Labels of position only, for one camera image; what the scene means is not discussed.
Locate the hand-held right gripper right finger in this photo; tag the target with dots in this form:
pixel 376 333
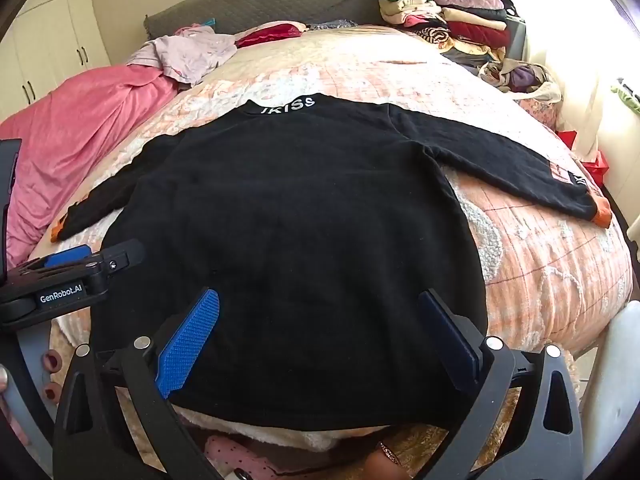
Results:
pixel 450 340

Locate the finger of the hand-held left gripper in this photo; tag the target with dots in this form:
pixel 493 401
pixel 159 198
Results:
pixel 67 255
pixel 122 256

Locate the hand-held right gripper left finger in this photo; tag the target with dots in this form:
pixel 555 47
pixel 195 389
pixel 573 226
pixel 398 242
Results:
pixel 190 340

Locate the black long-sleeved sweater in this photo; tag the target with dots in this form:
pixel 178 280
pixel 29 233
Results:
pixel 290 210

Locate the pile of folded clothes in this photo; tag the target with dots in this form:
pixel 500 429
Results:
pixel 460 15

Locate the person's left hand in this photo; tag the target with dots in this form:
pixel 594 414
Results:
pixel 50 361

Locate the person's right hand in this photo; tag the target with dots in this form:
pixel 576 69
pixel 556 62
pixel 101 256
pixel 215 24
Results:
pixel 385 462

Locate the peach patterned quilt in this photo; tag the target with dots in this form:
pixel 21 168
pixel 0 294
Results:
pixel 540 260

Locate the pink dotted pants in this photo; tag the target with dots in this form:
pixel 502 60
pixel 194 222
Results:
pixel 235 457

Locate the pink bed sheet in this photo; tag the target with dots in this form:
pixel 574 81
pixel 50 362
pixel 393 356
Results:
pixel 75 125

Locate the beige plush robe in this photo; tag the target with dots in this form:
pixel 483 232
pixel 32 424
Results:
pixel 310 437

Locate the lavender crumpled garment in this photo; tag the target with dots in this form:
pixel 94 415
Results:
pixel 190 52

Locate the white wardrobe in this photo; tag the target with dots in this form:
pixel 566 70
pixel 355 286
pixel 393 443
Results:
pixel 45 35

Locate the red bag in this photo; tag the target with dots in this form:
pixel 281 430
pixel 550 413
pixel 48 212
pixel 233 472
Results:
pixel 592 162

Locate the pink floral cloth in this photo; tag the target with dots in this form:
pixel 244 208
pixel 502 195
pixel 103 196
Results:
pixel 537 112

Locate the dark red cloth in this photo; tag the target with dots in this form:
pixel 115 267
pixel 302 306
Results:
pixel 267 35

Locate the grey quilted headboard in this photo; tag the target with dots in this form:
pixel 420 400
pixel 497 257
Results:
pixel 280 0

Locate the green cloth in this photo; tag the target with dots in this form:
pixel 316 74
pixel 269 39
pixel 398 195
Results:
pixel 627 95

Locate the grey patterned cloth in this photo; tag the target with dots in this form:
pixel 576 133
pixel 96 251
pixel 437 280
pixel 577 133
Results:
pixel 332 24

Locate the cream curtain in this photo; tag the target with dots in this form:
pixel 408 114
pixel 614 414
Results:
pixel 565 25

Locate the white bed frame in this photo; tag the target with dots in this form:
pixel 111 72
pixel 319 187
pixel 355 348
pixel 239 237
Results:
pixel 620 375

